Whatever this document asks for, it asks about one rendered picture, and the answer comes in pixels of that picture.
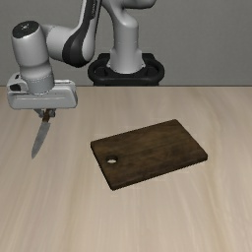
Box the silver knife with brown handle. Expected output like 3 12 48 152
31 110 52 160

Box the dark brown cutting board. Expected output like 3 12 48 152
90 118 209 192

